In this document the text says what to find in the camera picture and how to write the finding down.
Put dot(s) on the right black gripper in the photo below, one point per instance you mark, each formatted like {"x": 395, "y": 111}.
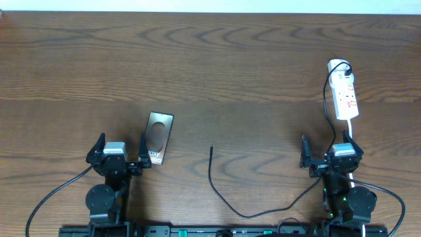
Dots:
{"x": 306, "y": 160}

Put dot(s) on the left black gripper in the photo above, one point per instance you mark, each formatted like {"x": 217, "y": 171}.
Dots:
{"x": 143, "y": 162}

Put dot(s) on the Galaxy S25 Ultra smartphone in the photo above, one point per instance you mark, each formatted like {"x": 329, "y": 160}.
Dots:
{"x": 157, "y": 135}

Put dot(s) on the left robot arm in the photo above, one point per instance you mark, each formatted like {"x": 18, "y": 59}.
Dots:
{"x": 107, "y": 202}

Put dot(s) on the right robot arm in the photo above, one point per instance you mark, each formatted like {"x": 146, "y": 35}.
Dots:
{"x": 350, "y": 207}

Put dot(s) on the white USB charger adapter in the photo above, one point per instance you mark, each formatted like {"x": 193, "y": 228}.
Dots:
{"x": 340, "y": 73}

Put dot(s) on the white power strip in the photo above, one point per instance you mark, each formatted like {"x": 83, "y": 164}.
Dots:
{"x": 345, "y": 102}

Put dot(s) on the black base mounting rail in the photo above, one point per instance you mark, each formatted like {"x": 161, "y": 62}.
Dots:
{"x": 166, "y": 231}

